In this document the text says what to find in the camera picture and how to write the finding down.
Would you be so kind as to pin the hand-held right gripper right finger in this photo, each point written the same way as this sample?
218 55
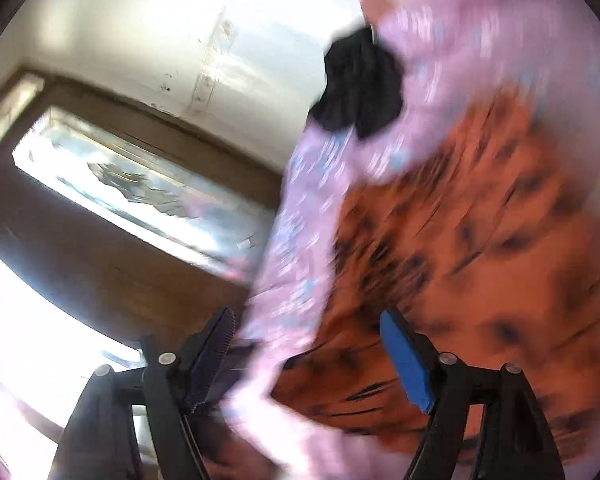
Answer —
409 360

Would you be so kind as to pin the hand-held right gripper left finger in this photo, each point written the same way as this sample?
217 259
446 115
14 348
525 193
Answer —
211 360

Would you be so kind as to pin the orange black floral garment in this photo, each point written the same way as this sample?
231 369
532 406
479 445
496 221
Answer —
480 235

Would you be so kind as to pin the purple floral bedsheet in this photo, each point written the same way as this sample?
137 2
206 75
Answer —
305 210

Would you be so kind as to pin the large door glass pane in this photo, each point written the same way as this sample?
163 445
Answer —
105 170

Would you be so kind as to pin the black cloth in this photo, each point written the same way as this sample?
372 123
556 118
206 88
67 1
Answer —
360 85

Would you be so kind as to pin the pinkish brown mattress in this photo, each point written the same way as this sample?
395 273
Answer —
375 5

